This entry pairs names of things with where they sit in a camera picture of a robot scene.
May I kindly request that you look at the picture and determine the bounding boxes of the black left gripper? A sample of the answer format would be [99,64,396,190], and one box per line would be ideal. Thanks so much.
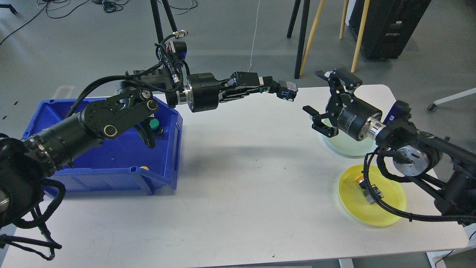
[180,71,299,113]

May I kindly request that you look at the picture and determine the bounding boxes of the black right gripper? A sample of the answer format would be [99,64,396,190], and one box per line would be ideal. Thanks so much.
[302,68,383,141]

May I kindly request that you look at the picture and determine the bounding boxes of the green push button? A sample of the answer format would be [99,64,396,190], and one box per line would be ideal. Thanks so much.
[260,80,299,102]
[148,117,164,139]

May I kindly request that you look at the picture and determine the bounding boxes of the yellow push button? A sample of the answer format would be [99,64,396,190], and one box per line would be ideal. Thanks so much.
[355,176,384,205]

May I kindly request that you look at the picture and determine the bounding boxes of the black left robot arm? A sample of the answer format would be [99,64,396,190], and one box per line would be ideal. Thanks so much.
[1,30,298,261]

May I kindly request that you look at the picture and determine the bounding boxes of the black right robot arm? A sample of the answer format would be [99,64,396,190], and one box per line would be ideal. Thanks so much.
[303,68,476,225]

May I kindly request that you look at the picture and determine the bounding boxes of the light green plate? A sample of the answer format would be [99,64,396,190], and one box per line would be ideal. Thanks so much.
[324,130,377,158]

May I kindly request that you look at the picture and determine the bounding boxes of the yellow plate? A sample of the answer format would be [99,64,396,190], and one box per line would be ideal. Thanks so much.
[338,165,406,227]

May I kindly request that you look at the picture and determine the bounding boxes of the black cabinet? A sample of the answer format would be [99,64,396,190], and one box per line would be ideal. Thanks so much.
[360,0,431,61]

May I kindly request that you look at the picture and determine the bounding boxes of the black and wooden stand legs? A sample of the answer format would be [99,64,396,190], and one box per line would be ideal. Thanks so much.
[286,0,372,79]

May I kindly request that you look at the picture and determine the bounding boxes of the white chair base leg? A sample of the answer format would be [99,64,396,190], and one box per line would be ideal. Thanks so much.
[427,87,476,112]

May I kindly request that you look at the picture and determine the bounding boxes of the black tripod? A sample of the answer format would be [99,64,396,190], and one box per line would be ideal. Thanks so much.
[150,0,179,44]

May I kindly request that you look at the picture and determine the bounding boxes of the blue plastic bin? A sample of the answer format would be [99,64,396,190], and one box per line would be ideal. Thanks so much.
[22,98,184,196]

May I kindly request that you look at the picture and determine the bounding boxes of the white cable with plug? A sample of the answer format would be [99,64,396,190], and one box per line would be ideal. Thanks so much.
[247,0,261,73]

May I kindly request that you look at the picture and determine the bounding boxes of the black floor cables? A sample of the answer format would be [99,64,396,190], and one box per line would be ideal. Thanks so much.
[0,0,199,43]

